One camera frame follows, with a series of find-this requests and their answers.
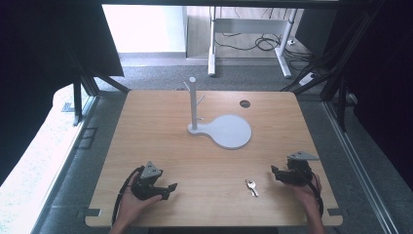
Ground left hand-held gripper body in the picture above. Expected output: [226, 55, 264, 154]
[131, 160, 168, 201]

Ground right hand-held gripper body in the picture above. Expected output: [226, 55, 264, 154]
[280, 150, 321, 187]

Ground person's left hand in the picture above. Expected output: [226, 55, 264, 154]
[117, 180, 164, 226]

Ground person's right hand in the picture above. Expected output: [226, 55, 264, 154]
[289, 173, 323, 213]

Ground white peg stand round base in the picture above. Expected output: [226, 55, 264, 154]
[182, 76, 253, 151]

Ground white power strip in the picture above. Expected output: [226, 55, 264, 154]
[298, 72, 318, 87]

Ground black metal stand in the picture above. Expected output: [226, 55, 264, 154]
[281, 0, 388, 133]
[66, 53, 131, 127]

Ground black curtain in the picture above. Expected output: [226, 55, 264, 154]
[319, 0, 413, 191]
[0, 0, 125, 186]

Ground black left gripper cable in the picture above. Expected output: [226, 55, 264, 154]
[111, 166, 145, 226]

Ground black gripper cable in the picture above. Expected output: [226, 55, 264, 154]
[301, 169, 325, 218]
[111, 166, 145, 226]

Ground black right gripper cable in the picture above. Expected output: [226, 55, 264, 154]
[301, 169, 325, 218]

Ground silver key with ring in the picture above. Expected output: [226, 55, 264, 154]
[244, 178, 260, 198]

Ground aluminium floor rail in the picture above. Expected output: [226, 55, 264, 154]
[30, 95, 100, 234]
[320, 99, 398, 234]

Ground black floor cables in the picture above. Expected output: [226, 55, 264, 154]
[213, 30, 315, 71]

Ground white desk frame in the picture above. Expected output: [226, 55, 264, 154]
[206, 5, 298, 79]

